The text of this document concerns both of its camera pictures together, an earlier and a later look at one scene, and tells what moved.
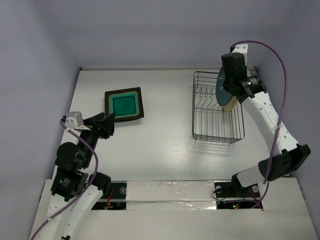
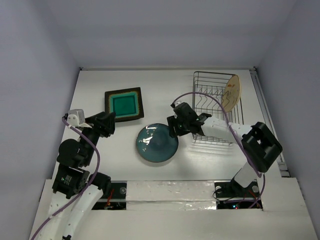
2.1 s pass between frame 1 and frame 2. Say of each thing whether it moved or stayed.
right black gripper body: moved
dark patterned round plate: moved
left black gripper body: stayed
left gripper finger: stayed
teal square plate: stayed
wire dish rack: stayed
